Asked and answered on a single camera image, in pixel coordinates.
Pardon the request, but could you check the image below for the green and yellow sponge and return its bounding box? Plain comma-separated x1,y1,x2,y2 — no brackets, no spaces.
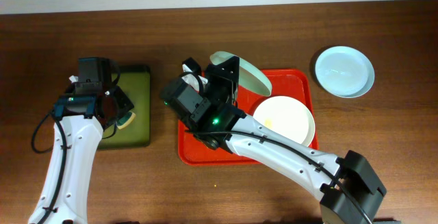
116,111,136,129

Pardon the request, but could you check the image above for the mint green plate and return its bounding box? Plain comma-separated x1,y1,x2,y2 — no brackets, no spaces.
209,51,272,97

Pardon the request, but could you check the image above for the white plate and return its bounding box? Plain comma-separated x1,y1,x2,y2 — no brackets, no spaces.
253,96,315,147

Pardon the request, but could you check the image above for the light blue plate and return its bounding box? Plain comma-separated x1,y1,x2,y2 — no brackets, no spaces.
314,46,375,99

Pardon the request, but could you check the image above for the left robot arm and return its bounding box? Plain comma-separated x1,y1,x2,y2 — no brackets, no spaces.
29,57,136,223

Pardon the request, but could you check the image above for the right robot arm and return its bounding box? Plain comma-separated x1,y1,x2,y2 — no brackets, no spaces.
159,51,387,223

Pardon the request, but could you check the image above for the black tray with green mat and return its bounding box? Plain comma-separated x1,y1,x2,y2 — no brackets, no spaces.
98,64,151,150

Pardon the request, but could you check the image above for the red plastic tray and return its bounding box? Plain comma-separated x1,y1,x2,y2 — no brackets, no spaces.
178,69,313,166

